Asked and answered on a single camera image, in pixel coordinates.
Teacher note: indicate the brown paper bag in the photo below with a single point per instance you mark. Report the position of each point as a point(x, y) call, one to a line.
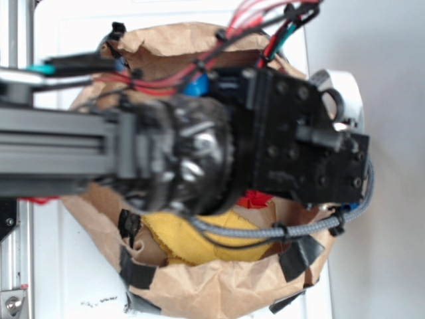
point(217, 289)

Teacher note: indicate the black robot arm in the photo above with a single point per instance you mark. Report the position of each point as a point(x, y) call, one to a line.
point(176, 155)

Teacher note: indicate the red crumpled paper ball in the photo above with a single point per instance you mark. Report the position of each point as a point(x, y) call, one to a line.
point(253, 199)

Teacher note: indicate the blue plastic bottle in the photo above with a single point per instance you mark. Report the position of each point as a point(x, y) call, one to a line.
point(199, 86)

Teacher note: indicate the aluminium frame rail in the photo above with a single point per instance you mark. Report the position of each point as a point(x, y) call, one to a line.
point(17, 296)

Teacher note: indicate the black metal bracket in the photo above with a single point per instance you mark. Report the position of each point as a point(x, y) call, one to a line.
point(8, 215)

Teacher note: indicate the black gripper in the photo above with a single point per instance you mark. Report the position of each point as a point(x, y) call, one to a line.
point(288, 139)

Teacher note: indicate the yellow microfiber cloth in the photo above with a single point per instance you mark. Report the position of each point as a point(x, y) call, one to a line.
point(185, 245)

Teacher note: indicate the white round object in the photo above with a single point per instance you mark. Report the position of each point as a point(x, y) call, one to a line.
point(342, 99)

